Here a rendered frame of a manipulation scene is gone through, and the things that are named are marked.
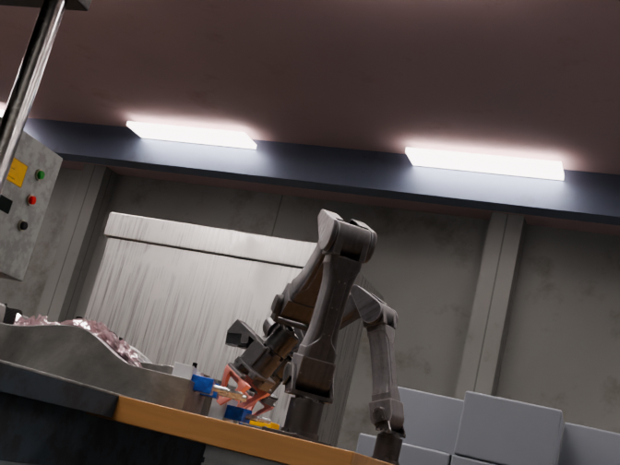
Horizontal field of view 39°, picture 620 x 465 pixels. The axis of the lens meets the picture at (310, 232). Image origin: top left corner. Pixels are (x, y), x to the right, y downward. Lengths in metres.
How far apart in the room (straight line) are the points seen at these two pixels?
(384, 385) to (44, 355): 0.91
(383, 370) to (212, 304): 2.95
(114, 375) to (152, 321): 3.65
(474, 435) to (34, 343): 2.37
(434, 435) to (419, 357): 4.23
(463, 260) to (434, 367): 1.06
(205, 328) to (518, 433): 2.10
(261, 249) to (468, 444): 1.91
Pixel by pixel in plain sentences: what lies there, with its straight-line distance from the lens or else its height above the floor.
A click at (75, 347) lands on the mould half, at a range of 1.58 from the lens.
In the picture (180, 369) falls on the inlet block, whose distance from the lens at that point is 1.60.
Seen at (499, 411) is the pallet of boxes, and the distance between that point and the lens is 3.65.
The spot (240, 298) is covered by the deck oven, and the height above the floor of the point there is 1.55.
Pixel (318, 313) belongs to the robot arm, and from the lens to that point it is 1.61.
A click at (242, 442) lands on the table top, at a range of 1.32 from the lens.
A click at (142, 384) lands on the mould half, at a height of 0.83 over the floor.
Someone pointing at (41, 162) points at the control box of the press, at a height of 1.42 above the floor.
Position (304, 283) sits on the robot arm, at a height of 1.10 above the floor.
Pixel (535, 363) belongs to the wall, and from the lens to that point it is 8.10.
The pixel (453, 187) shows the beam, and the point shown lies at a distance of 7.06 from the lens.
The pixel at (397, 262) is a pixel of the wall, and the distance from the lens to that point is 8.55.
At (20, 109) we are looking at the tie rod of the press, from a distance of 2.43.
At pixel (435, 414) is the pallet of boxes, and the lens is 4.08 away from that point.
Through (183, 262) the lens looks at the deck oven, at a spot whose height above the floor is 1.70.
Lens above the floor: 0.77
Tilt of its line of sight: 14 degrees up
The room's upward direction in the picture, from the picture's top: 14 degrees clockwise
